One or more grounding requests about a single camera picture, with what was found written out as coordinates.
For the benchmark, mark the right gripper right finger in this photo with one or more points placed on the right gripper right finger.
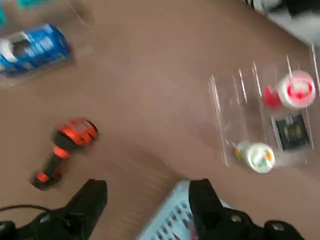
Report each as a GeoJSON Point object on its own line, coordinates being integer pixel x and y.
{"type": "Point", "coordinates": [220, 225]}

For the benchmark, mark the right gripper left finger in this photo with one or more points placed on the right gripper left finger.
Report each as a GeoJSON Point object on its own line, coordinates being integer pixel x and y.
{"type": "Point", "coordinates": [75, 217]}

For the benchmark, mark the orange black barcode scanner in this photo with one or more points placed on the orange black barcode scanner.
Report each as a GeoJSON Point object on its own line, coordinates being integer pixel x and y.
{"type": "Point", "coordinates": [67, 145]}

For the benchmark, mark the light blue shopping basket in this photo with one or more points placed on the light blue shopping basket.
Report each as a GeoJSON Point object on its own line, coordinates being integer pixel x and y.
{"type": "Point", "coordinates": [165, 220]}

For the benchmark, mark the green-lidded white cup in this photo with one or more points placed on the green-lidded white cup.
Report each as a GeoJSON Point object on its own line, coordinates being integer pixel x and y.
{"type": "Point", "coordinates": [260, 157]}

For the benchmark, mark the small black box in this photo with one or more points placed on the small black box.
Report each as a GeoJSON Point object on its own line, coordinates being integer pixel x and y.
{"type": "Point", "coordinates": [292, 132]}

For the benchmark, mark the red-lidded white cup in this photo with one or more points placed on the red-lidded white cup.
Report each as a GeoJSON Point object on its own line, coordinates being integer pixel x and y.
{"type": "Point", "coordinates": [296, 90]}

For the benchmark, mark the blue Oreo box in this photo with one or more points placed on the blue Oreo box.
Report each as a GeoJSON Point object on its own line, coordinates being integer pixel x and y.
{"type": "Point", "coordinates": [40, 50]}

